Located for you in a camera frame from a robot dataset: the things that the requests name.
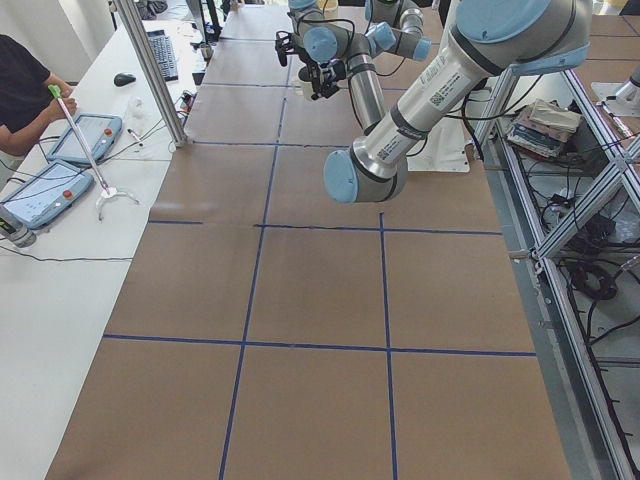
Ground purple reacher grabber stick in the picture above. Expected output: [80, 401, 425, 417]
[48, 84, 140, 221]

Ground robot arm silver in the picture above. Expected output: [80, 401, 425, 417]
[275, 1, 431, 134]
[324, 1, 592, 203]

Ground white pedestal column base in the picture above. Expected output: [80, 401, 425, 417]
[407, 117, 470, 173]

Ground stack of books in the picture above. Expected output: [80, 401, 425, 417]
[506, 99, 582, 160]

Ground white ribbed mug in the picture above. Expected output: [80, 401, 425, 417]
[292, 66, 314, 101]

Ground grey aluminium frame post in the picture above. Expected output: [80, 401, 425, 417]
[114, 0, 187, 148]

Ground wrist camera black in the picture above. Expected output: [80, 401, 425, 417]
[275, 30, 297, 67]

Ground black marker pen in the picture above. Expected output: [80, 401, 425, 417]
[127, 128, 144, 147]

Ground black keyboard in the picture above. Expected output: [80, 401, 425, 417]
[147, 30, 179, 81]

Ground water bottle grey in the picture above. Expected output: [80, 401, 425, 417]
[0, 206, 37, 248]

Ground blue teach pendant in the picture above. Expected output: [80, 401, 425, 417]
[45, 114, 122, 167]
[2, 160, 94, 230]

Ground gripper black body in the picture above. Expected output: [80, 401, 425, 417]
[306, 59, 346, 98]

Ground black computer mouse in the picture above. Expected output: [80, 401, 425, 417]
[113, 73, 136, 87]

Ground blue teach pendant near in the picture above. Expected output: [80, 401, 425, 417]
[2, 160, 94, 230]

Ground blue teach pendant far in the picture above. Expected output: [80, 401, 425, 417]
[45, 114, 122, 167]

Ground person in black shirt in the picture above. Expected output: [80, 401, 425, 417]
[1, 34, 77, 157]

